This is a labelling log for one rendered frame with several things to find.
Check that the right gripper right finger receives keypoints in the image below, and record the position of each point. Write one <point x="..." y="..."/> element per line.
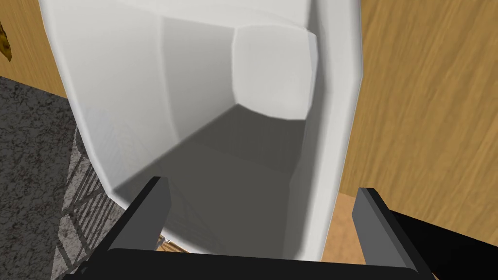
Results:
<point x="373" y="233"/>

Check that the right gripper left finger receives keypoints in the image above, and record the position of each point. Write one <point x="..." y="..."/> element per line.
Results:
<point x="149" y="221"/>

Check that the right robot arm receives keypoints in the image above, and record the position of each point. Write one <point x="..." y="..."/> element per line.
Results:
<point x="455" y="249"/>

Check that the yellow brown spotted object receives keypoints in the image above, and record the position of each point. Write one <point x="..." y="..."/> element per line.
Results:
<point x="5" y="44"/>

